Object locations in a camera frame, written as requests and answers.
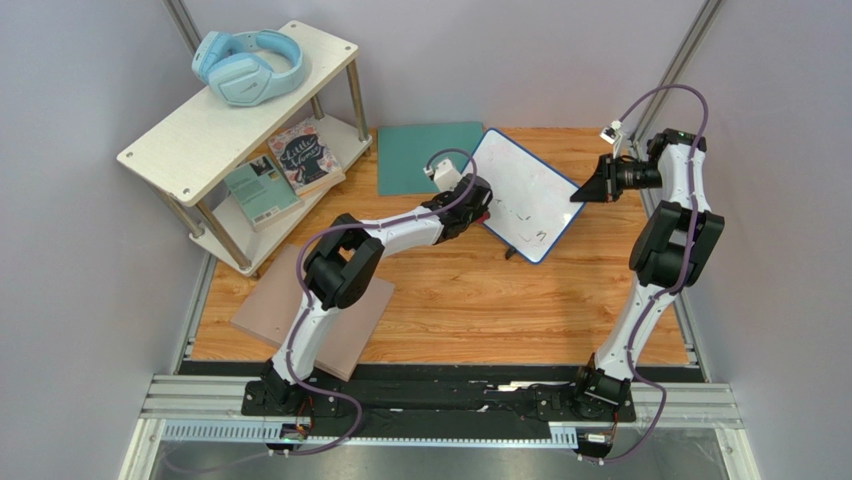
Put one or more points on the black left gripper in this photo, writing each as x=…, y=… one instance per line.
x=476, y=213

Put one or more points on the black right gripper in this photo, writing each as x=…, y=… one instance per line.
x=612, y=178

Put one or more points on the blue framed whiteboard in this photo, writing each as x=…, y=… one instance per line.
x=531, y=207

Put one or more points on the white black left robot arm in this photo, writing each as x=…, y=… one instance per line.
x=335, y=269

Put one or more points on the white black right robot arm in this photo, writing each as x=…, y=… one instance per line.
x=669, y=255

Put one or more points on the teal mat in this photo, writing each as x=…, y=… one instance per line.
x=403, y=152

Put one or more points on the floral cover book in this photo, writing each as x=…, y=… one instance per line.
x=305, y=158

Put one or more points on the teal cover book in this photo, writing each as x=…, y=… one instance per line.
x=263, y=195

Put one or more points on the pink square board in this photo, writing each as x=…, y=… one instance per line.
x=269, y=311

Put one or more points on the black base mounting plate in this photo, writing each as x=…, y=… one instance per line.
x=472, y=404

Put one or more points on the light blue headphones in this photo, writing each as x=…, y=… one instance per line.
x=230, y=66

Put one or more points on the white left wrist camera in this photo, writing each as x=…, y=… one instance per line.
x=444, y=175

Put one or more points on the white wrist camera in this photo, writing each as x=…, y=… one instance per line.
x=444, y=175
x=615, y=135

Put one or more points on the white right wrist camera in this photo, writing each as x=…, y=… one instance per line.
x=615, y=135

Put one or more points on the aluminium frame rail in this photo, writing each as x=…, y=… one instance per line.
x=198, y=408

